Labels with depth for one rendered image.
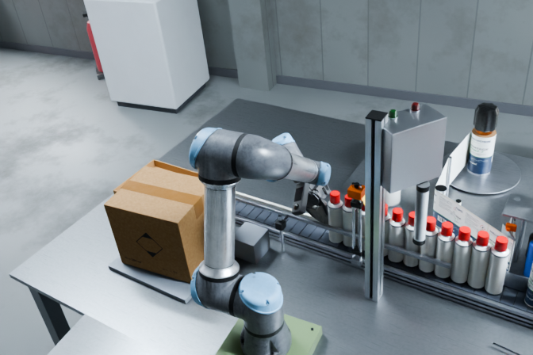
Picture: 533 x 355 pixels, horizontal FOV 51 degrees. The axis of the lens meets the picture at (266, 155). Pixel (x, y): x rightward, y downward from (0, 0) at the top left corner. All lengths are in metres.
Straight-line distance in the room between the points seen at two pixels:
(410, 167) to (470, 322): 0.56
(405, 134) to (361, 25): 3.20
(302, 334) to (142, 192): 0.71
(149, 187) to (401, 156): 0.90
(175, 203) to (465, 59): 3.11
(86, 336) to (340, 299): 0.82
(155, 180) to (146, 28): 2.68
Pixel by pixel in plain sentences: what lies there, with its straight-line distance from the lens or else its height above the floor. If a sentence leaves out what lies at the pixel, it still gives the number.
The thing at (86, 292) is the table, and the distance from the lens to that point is 2.09.
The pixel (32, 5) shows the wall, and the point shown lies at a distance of 6.68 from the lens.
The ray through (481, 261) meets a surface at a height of 1.00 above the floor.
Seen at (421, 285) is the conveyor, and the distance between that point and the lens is 1.91.
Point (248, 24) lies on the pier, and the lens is 4.82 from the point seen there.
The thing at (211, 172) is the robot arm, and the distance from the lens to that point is 1.44.
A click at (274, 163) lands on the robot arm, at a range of 1.41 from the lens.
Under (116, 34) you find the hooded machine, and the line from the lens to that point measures 4.77.
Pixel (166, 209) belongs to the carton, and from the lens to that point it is 1.85.
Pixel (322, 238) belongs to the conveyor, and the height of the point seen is 0.88.
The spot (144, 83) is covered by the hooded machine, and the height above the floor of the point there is 0.28.
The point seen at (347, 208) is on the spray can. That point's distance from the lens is 1.88.
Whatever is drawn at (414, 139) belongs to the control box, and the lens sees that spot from 1.49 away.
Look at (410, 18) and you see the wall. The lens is 4.50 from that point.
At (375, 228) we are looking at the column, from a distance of 1.67.
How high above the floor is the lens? 2.22
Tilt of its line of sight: 33 degrees down
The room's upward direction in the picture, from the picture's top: 6 degrees counter-clockwise
